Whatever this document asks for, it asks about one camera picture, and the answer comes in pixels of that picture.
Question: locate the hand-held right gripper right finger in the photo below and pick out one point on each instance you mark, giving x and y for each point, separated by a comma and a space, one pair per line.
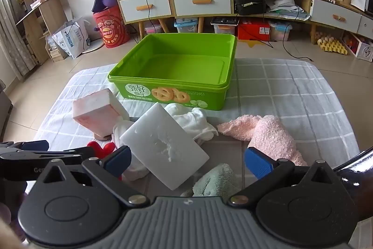
258, 163

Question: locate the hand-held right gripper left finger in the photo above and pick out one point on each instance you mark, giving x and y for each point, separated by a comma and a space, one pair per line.
118, 157

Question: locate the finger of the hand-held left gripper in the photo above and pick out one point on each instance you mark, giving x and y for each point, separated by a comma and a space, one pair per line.
35, 145
58, 154

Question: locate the red white santa plush toy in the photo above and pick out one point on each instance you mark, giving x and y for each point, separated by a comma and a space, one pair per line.
97, 148

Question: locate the green fluffy towel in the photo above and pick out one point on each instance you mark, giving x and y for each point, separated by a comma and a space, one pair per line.
215, 182

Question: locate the white foam board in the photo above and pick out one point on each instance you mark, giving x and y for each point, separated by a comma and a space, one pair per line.
163, 144

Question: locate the pink white sponge block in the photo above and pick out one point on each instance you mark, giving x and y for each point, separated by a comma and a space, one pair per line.
96, 110

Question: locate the white cloth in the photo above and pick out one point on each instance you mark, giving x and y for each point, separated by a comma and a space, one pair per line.
192, 123

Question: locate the green plastic cookie box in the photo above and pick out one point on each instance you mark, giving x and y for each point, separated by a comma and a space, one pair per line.
180, 68

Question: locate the person's left hand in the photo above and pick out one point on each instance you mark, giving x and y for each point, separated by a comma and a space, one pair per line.
7, 217

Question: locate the pink fluffy sock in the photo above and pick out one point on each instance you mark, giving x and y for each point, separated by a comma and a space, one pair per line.
271, 138

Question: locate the white checked tablecloth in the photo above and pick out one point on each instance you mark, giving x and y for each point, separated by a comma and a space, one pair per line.
279, 91

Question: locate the black glossy object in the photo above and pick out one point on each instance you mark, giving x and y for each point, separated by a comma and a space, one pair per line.
358, 173

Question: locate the white round stand base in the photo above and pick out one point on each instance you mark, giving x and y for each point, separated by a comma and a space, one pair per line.
94, 47

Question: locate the white printed shopping bag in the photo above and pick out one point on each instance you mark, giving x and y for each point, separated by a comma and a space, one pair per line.
71, 39

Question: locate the grey curtain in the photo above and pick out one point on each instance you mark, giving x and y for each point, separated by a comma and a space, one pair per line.
11, 33

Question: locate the yellow star mat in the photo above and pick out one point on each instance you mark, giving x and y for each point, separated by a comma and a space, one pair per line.
254, 44

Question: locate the red printed bucket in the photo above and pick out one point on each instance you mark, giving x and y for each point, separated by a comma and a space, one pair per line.
112, 30

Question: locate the wooden desk shelf unit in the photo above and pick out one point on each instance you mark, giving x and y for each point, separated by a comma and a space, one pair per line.
55, 15

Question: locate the red cardboard box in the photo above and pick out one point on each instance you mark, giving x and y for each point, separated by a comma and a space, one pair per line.
253, 30

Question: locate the clear box pastel contents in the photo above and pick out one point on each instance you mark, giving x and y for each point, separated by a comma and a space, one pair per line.
281, 31

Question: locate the clear box pink contents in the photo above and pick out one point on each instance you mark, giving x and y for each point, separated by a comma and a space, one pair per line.
154, 28

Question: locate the yellow egg tray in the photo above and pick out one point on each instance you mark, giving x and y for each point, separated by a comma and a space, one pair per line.
332, 46

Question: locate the clear box black lid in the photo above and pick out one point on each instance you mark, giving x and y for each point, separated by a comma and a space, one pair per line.
224, 25

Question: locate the clear box blue lid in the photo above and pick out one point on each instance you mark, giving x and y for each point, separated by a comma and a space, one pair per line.
186, 25

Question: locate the white lattice toy box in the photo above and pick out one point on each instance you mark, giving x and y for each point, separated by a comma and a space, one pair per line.
364, 50

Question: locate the pile of white clothes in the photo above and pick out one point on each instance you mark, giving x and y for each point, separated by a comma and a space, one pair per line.
285, 5

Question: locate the black bag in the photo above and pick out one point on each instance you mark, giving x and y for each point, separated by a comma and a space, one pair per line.
249, 2

